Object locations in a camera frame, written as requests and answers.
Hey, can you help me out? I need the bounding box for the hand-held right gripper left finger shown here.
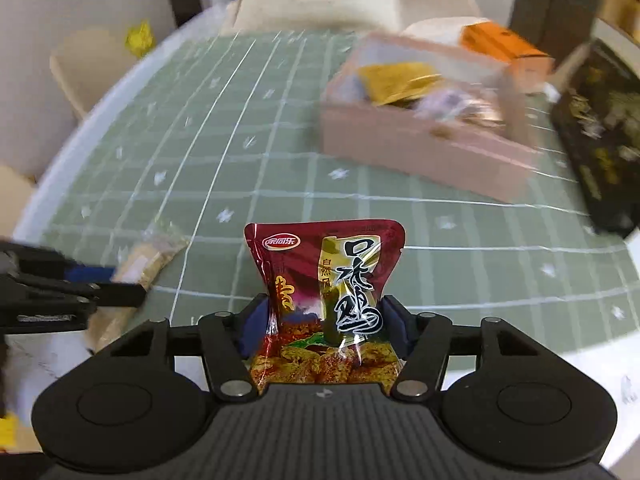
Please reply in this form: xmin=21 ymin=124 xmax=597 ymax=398
xmin=107 ymin=294 xmax=271 ymax=403

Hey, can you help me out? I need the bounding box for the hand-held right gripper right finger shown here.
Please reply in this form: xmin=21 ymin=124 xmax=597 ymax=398
xmin=382 ymin=296 xmax=543 ymax=400

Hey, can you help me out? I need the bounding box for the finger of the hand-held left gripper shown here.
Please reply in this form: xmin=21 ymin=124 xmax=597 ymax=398
xmin=25 ymin=280 xmax=147 ymax=308
xmin=0 ymin=241 xmax=113 ymax=285

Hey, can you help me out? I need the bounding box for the long clear snack packet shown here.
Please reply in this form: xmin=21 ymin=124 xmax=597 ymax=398
xmin=87 ymin=225 xmax=192 ymax=354

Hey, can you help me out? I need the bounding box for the red snack packet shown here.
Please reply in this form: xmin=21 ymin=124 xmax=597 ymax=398
xmin=244 ymin=219 xmax=407 ymax=397

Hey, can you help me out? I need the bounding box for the pink cardboard gift box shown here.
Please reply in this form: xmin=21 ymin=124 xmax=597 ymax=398
xmin=320 ymin=32 xmax=539 ymax=204

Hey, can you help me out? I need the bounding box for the blue white snack packet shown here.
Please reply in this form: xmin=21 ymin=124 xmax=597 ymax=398
xmin=415 ymin=87 xmax=507 ymax=129

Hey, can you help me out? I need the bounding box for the yellow snack packet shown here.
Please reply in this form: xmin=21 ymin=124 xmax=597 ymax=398
xmin=359 ymin=61 xmax=444 ymax=107

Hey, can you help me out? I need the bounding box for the green checked tablecloth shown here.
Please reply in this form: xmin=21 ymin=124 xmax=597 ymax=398
xmin=40 ymin=27 xmax=640 ymax=376

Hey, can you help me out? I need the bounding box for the cream chair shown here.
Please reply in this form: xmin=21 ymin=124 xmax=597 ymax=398
xmin=49 ymin=27 xmax=152 ymax=122

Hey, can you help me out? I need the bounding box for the yellow crumpled object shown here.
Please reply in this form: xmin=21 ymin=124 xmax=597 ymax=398
xmin=124 ymin=21 xmax=157 ymax=57

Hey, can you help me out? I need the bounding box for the large black snack bag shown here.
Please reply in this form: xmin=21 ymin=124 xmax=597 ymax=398
xmin=549 ymin=40 xmax=640 ymax=239

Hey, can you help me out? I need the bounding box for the orange cardboard box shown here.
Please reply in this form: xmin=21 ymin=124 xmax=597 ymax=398
xmin=459 ymin=22 xmax=556 ymax=94

